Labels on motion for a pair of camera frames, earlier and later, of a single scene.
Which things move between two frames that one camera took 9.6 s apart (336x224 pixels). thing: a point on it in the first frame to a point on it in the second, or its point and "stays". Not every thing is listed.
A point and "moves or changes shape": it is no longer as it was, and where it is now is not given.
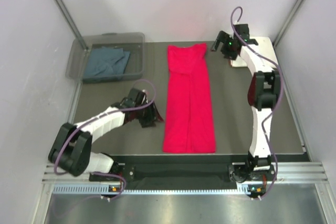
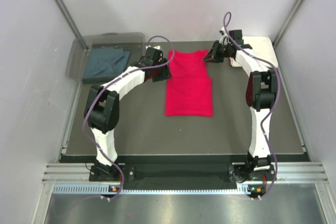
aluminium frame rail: (288, 172) stays
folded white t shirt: (264, 48) stays
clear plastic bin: (107, 56) stays
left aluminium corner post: (64, 10) stays
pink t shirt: (189, 125) moves or changes shape
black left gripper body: (146, 115) to (160, 73)
